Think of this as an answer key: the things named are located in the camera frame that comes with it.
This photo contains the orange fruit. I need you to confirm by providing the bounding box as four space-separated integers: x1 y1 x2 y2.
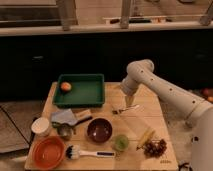
60 82 72 92

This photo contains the white dish brush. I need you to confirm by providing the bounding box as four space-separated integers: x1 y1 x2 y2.
65 145 115 159

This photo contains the wooden block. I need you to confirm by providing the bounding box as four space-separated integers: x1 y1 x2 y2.
75 109 92 121

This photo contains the white paper cup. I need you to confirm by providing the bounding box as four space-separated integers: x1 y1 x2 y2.
31 117 51 136

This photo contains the metal measuring cup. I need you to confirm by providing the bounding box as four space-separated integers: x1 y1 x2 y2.
52 122 75 141

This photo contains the purple bowl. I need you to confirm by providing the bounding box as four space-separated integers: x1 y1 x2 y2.
87 118 113 143

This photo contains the yellow banana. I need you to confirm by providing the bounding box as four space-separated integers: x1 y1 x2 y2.
136 129 155 149

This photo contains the green plastic tray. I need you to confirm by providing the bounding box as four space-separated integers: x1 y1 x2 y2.
52 74 105 108

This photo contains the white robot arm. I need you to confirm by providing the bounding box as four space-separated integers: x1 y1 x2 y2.
121 59 213 171

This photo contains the black handled utensil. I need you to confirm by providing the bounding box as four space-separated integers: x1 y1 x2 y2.
75 116 93 126

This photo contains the orange bowl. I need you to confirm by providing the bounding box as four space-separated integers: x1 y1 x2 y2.
32 136 65 170

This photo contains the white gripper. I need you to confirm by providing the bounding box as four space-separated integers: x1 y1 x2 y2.
120 76 139 107

